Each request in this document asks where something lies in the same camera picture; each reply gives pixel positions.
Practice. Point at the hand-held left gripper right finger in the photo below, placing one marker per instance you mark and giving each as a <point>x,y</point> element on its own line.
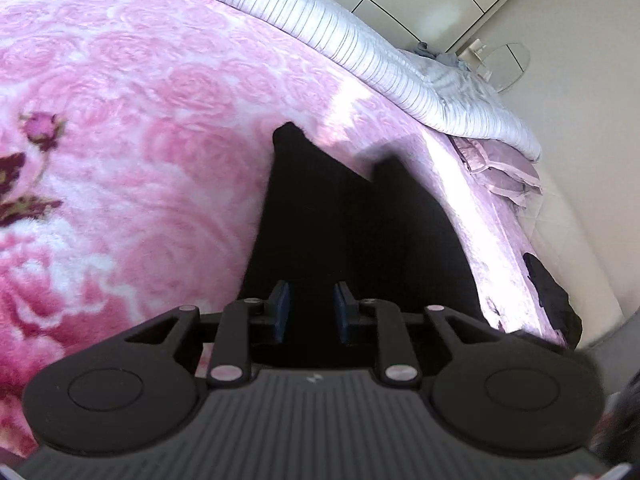
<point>343,312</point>

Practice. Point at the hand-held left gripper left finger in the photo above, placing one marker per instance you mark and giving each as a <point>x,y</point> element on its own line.
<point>282,310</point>

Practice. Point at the black garment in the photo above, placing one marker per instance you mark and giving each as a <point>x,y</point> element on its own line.
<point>350,240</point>

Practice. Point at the black clothes pile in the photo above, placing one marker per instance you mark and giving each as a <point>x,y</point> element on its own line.
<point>555,300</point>

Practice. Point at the pink pillow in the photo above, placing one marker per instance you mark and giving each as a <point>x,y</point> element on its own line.
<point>500,172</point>

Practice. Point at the pink floral blanket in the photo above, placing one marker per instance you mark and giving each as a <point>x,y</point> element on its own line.
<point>125,150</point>

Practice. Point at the lilac striped quilt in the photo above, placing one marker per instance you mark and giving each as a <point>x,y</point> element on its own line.
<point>380,55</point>

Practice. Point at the blue crumpled cloth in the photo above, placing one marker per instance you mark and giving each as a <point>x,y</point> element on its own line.
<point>440,57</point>

